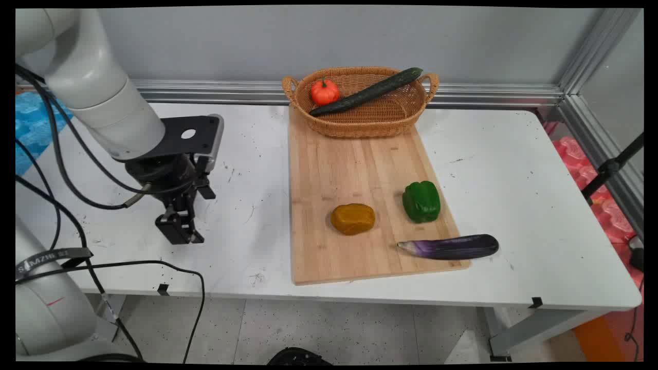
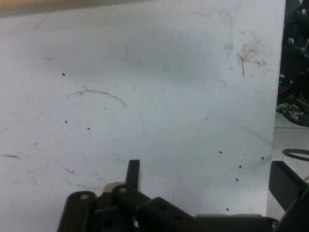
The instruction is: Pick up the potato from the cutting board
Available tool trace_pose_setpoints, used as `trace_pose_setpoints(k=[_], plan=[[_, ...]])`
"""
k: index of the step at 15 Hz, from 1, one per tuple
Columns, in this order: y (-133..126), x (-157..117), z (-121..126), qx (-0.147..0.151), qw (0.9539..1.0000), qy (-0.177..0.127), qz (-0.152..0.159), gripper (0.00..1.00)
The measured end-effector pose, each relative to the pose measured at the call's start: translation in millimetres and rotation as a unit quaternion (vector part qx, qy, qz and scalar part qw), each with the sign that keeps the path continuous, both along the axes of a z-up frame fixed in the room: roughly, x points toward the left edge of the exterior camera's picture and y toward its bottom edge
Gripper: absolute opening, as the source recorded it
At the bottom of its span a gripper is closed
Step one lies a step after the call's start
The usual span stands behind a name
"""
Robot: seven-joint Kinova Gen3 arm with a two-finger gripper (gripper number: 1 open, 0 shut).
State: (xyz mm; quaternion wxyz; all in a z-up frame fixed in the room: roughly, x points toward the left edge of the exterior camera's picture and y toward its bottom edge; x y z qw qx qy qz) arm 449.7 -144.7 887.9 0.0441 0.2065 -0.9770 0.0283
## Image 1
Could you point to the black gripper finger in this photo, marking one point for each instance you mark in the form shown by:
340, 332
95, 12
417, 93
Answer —
194, 226
175, 230

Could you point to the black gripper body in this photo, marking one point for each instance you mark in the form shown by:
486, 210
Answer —
163, 177

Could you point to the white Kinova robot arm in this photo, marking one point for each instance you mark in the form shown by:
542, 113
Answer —
87, 77

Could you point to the blue foam sheet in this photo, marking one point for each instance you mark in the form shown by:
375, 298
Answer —
33, 128

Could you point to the brown toy potato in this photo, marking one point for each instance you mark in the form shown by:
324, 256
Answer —
352, 219

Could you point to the wooden cutting board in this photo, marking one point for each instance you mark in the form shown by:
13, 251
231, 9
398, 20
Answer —
360, 200

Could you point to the small orange toy pumpkin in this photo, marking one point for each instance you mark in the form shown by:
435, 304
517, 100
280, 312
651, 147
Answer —
324, 92

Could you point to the woven wicker basket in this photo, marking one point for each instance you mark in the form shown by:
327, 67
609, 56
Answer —
360, 110

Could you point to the long dark green cucumber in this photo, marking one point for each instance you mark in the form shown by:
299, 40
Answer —
367, 91

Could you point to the green toy bell pepper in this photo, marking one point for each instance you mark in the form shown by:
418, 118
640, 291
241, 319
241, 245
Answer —
421, 201

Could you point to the purple toy eggplant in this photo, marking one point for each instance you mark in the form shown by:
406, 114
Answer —
452, 246

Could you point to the grey table leg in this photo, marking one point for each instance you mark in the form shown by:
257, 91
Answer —
534, 331

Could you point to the pink foam sheet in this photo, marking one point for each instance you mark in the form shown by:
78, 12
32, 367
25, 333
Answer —
596, 195

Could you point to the black tripod stand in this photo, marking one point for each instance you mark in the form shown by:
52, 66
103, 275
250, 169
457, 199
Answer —
611, 167

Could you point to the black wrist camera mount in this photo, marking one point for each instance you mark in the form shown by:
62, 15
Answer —
194, 136

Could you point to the aluminium frame rail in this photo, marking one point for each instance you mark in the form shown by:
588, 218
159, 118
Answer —
462, 94

